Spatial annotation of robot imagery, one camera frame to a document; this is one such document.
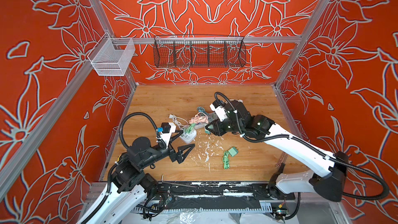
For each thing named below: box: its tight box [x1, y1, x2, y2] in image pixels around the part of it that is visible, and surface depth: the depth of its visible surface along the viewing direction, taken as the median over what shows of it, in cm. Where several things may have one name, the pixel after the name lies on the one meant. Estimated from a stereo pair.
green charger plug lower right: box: [228, 146, 239, 158], surface depth 85 cm
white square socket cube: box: [179, 126, 197, 144], surface depth 91 cm
